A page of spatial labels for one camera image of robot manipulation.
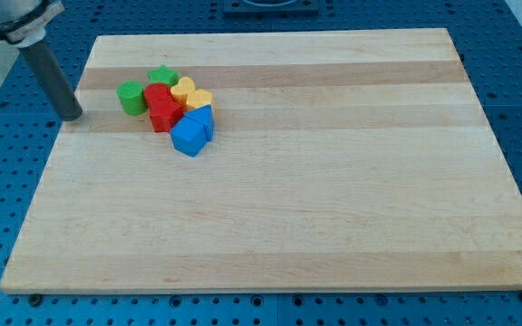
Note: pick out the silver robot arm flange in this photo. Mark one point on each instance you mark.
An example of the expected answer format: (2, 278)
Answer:
(23, 22)

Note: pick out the blue triangle block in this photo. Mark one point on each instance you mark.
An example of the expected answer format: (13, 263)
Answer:
(205, 116)

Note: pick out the yellow heart block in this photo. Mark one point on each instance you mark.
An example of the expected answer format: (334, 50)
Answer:
(182, 89)

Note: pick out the blue cube block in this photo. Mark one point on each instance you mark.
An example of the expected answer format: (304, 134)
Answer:
(189, 137)

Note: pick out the large wooden board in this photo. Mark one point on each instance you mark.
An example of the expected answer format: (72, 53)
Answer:
(342, 161)

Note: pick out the yellow pentagon block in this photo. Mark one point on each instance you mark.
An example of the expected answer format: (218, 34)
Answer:
(199, 98)

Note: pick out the red star block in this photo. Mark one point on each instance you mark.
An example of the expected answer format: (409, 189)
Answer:
(164, 115)

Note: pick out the red cylinder block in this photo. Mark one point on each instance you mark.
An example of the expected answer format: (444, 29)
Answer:
(155, 93)

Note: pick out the green star block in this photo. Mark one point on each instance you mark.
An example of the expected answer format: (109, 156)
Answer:
(163, 74)

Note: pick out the green cylinder block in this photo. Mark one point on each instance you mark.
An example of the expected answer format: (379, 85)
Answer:
(130, 95)

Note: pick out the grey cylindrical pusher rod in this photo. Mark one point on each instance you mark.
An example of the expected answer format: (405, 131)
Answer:
(48, 72)

